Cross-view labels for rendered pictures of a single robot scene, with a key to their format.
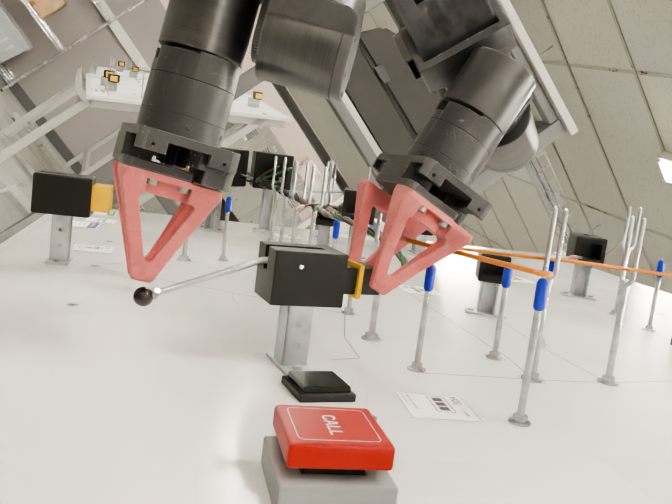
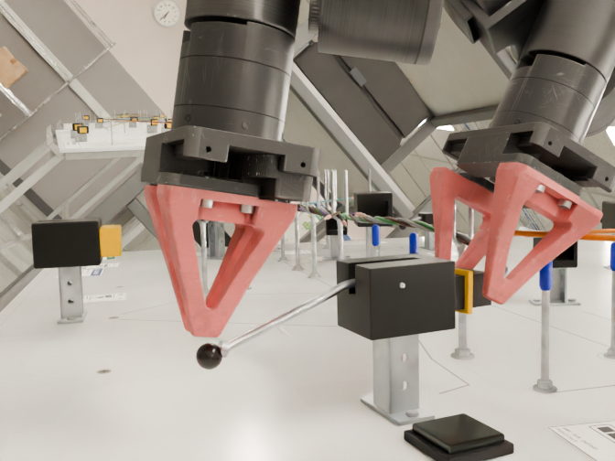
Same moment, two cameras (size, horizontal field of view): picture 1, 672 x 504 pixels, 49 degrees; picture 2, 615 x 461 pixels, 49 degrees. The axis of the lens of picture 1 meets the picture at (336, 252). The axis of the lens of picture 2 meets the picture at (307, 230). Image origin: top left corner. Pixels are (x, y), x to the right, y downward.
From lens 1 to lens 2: 0.17 m
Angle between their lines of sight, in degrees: 3
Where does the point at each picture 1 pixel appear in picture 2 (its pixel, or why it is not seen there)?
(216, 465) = not seen: outside the picture
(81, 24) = (43, 88)
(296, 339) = (404, 378)
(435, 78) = (502, 35)
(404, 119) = (386, 118)
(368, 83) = (345, 88)
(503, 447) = not seen: outside the picture
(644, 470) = not seen: outside the picture
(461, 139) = (564, 97)
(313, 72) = (398, 26)
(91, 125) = (65, 179)
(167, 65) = (205, 47)
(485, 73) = (577, 13)
